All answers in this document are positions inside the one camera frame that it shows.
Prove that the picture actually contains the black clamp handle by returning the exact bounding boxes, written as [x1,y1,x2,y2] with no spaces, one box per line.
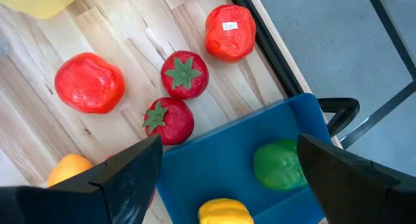
[317,97,361,138]

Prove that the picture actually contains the large red toy tomato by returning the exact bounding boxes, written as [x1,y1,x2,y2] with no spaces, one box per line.
[54,52,126,115]

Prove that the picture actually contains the blue plastic bin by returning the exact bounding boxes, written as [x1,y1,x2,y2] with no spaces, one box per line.
[155,92,333,224]

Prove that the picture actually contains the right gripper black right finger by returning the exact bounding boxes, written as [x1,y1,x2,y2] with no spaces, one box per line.
[296,133,416,224]

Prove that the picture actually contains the red toy tomato green stem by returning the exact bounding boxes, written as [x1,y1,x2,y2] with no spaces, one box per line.
[142,97,195,146]
[160,50,210,101]

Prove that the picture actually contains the yellow toy bell pepper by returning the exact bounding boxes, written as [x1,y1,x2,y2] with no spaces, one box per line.
[197,197,255,224]

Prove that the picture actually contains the translucent yellow plastic bin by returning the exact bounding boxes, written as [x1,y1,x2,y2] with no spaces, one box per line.
[0,0,89,20]

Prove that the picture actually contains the black metal table frame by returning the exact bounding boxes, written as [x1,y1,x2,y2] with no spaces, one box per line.
[226,0,305,97]

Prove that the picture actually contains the yellow toy lemon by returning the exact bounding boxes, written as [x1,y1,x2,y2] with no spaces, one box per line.
[47,153,94,188]

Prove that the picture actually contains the green toy bell pepper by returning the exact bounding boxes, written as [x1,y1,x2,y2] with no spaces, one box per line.
[253,138,309,192]

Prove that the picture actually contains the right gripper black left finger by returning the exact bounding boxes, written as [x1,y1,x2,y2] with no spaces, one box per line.
[0,134,164,224]

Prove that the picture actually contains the red-orange stickered toy tomato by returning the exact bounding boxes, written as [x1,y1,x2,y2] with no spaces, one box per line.
[204,4,257,63]

